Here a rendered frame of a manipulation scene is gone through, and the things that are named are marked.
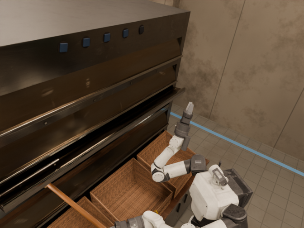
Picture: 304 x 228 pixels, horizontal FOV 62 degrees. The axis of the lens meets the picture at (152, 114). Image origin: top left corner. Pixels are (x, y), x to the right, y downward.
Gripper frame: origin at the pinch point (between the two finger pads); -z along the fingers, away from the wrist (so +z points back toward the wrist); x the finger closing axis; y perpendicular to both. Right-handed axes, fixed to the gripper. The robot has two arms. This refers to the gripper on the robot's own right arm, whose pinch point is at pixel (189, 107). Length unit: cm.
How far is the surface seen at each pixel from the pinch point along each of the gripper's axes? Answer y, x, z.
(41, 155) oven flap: 71, 27, 48
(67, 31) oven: 74, 28, -20
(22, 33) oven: 88, 41, -13
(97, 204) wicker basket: 40, -24, 98
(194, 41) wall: -1, -296, -78
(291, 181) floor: -194, -202, 77
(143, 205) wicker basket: 5, -52, 102
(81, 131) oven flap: 60, 4, 36
